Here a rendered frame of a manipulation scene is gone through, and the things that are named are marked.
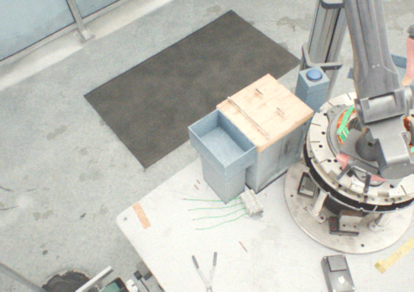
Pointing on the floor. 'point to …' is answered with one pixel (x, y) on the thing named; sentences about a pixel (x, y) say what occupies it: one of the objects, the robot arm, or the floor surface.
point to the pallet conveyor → (117, 285)
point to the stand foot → (68, 281)
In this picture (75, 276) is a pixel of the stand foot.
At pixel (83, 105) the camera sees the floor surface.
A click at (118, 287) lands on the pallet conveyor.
